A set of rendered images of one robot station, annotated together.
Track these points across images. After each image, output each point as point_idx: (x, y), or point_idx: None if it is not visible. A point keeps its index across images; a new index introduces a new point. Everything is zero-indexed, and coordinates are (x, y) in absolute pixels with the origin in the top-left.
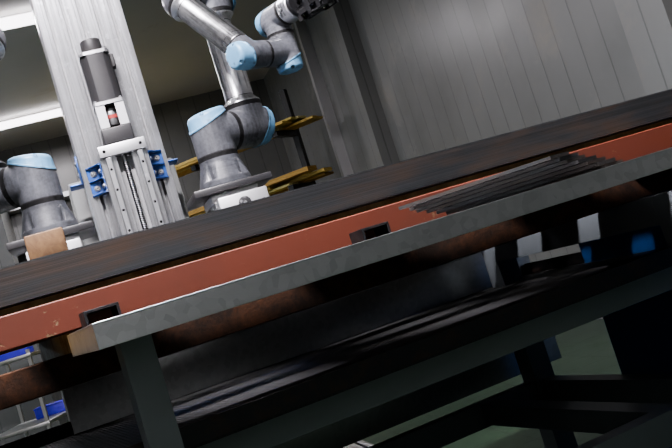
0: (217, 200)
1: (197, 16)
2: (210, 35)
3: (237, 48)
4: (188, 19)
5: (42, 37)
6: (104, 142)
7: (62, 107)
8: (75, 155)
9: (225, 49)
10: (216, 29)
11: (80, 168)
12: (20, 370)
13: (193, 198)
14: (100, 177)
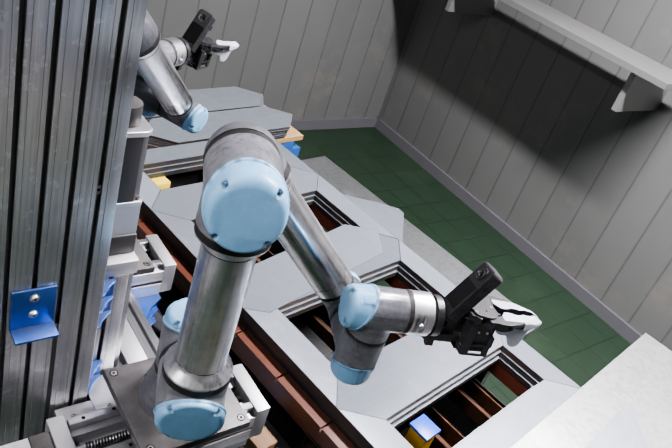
0: (173, 265)
1: (171, 67)
2: (178, 92)
3: (207, 115)
4: (162, 67)
5: (131, 105)
6: (133, 249)
7: (110, 217)
8: (38, 283)
9: (185, 109)
10: (183, 86)
11: (101, 298)
12: (480, 388)
13: (141, 273)
14: (112, 297)
